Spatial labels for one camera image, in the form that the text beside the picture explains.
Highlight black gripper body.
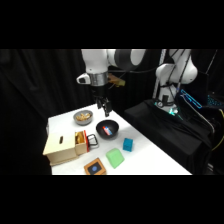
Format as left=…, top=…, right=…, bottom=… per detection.
left=90, top=84, right=109, bottom=101

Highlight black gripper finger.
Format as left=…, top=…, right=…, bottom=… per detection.
left=95, top=97, right=103, bottom=110
left=102, top=98, right=112, bottom=118

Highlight blue cube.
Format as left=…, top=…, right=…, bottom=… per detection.
left=122, top=137, right=134, bottom=153

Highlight green foam block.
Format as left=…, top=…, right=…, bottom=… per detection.
left=105, top=147, right=126, bottom=170

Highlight wooden block with blue circle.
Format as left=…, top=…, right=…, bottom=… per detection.
left=83, top=157, right=107, bottom=176

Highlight tan snack pieces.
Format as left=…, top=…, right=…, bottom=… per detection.
left=75, top=112, right=92, bottom=122

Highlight red blue white packet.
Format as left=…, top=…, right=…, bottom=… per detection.
left=102, top=125, right=113, bottom=136

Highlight black bowl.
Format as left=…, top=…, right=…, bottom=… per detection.
left=95, top=120, right=120, bottom=141

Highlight grey metal bowl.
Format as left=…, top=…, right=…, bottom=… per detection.
left=72, top=109, right=95, bottom=126

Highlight light wooden drawer box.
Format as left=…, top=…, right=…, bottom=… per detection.
left=42, top=130, right=90, bottom=167

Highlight black curtain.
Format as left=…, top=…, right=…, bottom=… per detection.
left=0, top=49, right=224, bottom=176

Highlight small green status light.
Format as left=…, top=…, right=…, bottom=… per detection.
left=167, top=107, right=179, bottom=117

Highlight black draped robot stand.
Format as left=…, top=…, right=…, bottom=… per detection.
left=123, top=98, right=215, bottom=176

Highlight blue lit device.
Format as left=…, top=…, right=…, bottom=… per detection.
left=179, top=87, right=204, bottom=110

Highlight tan wrist camera box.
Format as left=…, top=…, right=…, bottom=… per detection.
left=107, top=74, right=127, bottom=89

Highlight black wire loop handle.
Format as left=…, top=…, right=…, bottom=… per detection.
left=86, top=133, right=100, bottom=150

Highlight yellow cable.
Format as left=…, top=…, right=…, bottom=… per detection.
left=211, top=108, right=224, bottom=152

